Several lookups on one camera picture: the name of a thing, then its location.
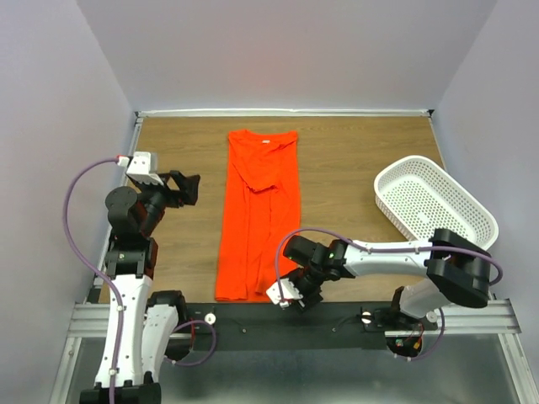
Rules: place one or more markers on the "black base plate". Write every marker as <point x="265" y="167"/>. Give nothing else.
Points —
<point x="263" y="326"/>

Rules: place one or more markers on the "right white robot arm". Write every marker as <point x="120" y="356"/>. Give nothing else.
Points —
<point x="452" y="271"/>

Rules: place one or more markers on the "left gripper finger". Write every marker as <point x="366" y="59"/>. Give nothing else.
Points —
<point x="189" y="189"/>
<point x="177" y="176"/>

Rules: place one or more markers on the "back aluminium edge strip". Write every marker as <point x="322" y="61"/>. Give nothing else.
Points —
<point x="250" y="112"/>

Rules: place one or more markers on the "orange t shirt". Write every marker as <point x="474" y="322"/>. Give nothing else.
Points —
<point x="262" y="205"/>

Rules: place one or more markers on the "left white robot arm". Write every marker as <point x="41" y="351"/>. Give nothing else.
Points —
<point x="140" y="321"/>

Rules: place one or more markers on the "right white knob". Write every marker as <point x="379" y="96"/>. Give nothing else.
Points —
<point x="366" y="317"/>

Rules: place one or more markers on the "aluminium frame rail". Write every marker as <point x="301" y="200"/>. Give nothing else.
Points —
<point x="91" y="320"/>

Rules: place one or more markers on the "white knob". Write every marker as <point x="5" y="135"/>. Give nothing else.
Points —
<point x="366" y="317"/>
<point x="210" y="318"/>

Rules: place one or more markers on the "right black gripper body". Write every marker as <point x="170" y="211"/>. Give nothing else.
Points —
<point x="307" y="281"/>

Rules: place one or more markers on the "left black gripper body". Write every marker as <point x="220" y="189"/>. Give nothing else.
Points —
<point x="157" y="198"/>

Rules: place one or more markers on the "left aluminium side rail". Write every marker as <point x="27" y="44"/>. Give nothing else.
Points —
<point x="128" y="146"/>

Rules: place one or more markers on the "left white knob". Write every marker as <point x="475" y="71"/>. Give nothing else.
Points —
<point x="210" y="318"/>

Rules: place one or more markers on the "white plastic basket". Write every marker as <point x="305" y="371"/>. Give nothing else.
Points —
<point x="418" y="197"/>

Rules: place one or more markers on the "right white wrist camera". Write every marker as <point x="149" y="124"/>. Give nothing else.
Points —
<point x="283" y="293"/>

